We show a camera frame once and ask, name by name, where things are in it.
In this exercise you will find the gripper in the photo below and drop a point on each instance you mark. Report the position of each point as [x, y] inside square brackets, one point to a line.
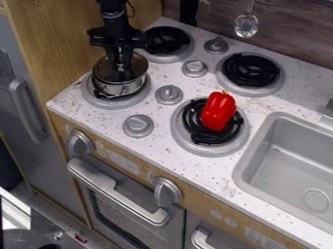
[117, 37]

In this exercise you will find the silver lid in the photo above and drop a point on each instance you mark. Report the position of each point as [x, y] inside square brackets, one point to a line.
[132, 69]

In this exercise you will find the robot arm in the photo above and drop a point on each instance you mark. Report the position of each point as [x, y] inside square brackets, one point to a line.
[113, 13]

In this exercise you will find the silver pot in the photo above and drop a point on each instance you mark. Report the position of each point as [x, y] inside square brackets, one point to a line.
[119, 88]

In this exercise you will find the toy stove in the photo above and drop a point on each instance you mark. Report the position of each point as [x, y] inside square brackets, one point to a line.
[195, 97]

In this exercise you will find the red toy pepper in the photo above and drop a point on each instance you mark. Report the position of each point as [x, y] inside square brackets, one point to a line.
[218, 111]

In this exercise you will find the grey toy fridge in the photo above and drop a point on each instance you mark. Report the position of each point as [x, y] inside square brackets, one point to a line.
[26, 129]

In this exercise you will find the silver hanging ladle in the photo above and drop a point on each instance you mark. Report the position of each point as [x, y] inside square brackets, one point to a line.
[246, 24]

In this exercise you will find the toy sink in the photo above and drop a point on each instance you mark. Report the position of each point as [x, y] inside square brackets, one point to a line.
[290, 168]

